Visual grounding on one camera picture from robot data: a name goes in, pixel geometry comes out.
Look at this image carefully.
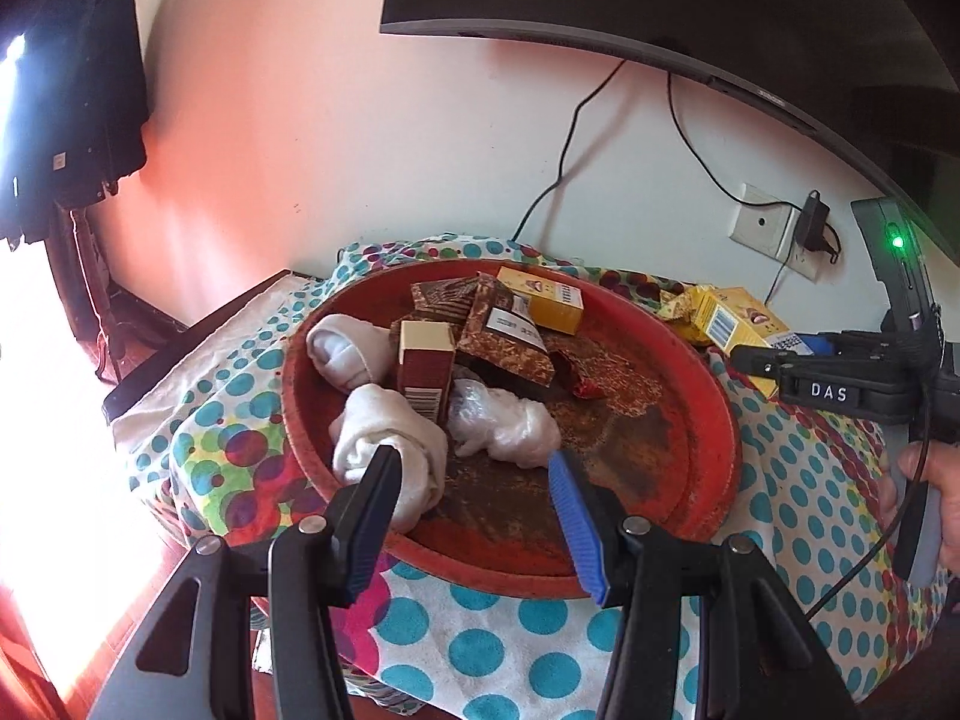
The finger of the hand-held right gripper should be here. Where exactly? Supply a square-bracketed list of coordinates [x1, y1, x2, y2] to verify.
[796, 331, 890, 359]
[731, 343, 875, 410]

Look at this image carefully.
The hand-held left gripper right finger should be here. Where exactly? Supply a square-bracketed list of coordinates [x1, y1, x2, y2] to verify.
[547, 450, 863, 720]

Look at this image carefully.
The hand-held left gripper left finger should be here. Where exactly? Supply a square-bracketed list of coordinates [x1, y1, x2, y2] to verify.
[86, 445, 406, 720]

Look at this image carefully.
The yellow medicine box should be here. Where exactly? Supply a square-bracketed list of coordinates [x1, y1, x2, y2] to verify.
[496, 266, 586, 336]
[686, 286, 796, 398]

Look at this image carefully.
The red round tray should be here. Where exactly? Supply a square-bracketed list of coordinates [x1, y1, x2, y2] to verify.
[281, 259, 743, 601]

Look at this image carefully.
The white sock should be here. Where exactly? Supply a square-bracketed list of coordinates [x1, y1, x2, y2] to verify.
[330, 382, 451, 533]
[306, 315, 397, 395]

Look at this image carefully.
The white plastic bag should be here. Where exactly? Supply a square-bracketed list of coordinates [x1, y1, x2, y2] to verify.
[450, 381, 563, 470]

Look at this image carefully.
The red snack packet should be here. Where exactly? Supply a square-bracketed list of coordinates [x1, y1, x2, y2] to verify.
[544, 349, 605, 398]

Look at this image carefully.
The small brown box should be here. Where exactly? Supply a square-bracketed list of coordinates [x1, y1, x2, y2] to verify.
[397, 321, 457, 421]

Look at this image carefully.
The brown patterned packet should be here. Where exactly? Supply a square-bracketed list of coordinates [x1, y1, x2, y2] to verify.
[456, 277, 557, 391]
[409, 279, 481, 325]

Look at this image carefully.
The person's right hand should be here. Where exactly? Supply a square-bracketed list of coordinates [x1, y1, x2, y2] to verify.
[877, 441, 960, 578]

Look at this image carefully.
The yellow plastic bag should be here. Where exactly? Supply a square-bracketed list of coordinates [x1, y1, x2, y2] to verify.
[656, 286, 713, 346]

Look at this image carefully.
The black power adapter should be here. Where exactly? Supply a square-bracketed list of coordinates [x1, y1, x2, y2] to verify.
[795, 191, 842, 257]

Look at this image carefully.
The colourful polka dot cloth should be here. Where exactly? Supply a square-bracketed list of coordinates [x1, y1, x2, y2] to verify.
[127, 236, 953, 720]

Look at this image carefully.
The dark wooden board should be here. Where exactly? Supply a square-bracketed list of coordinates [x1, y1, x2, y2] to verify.
[101, 268, 295, 422]

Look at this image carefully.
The dark hanging clothing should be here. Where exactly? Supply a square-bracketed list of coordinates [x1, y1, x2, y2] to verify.
[0, 0, 149, 242]

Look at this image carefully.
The thin black adapter cable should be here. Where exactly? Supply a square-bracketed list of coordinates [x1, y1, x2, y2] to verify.
[761, 247, 796, 308]

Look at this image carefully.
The white wall socket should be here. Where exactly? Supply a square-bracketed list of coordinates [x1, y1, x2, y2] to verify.
[784, 240, 827, 283]
[731, 181, 802, 250]

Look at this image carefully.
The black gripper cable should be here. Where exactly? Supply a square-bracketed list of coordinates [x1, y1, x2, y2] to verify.
[806, 390, 942, 616]

